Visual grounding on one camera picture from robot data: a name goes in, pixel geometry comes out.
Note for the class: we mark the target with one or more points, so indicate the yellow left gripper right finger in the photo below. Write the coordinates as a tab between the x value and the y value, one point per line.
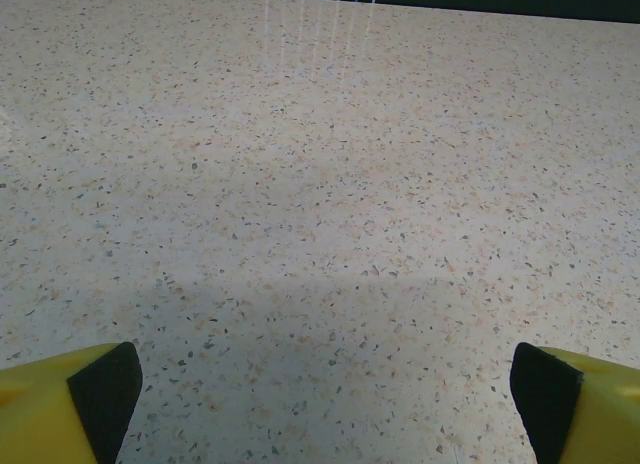
590	409

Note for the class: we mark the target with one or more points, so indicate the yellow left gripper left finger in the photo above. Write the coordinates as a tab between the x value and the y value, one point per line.
45	409

